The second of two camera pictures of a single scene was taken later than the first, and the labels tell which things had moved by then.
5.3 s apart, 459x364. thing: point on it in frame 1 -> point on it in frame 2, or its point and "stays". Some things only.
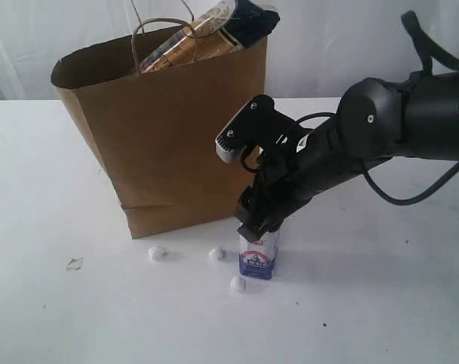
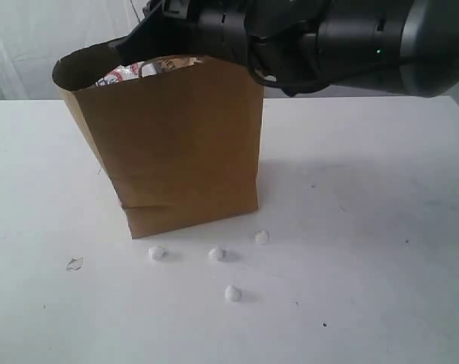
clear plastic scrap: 76,265 stays
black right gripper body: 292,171 -> 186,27
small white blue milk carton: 257,259 -> 123,73
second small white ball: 156,253 stays
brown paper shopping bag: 175,137 stays
